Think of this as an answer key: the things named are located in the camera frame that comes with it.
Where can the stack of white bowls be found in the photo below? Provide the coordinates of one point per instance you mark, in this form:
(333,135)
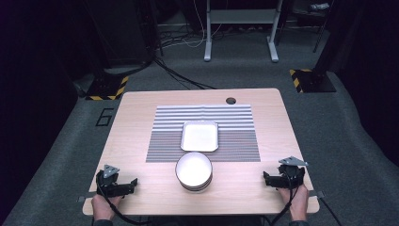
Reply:
(194,187)

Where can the white round bowl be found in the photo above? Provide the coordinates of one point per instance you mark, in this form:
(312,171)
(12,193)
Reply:
(193,169)

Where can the white metal desk frame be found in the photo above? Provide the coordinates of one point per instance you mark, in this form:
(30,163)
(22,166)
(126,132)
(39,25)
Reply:
(241,16)

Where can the white rectangular tray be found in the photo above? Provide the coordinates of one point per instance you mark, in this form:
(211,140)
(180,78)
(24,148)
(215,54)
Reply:
(199,136)

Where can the striped grey placemat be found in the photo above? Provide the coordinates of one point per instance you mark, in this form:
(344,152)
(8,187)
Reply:
(235,144)

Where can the person's right hand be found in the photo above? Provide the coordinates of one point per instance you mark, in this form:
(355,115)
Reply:
(296,201)

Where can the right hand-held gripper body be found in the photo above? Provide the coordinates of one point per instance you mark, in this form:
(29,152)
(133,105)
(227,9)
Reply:
(291,172)

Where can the black equipment cabinet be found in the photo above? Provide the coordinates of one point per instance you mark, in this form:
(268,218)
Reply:
(122,31)

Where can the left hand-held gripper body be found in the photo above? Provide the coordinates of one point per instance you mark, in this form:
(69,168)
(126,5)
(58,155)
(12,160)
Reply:
(108,180)

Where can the person's left hand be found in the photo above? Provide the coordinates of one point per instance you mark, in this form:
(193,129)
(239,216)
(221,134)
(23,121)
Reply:
(103,207)

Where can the black stand with hazard-striped base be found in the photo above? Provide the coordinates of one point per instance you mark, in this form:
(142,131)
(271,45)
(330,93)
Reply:
(108,88)
(313,81)

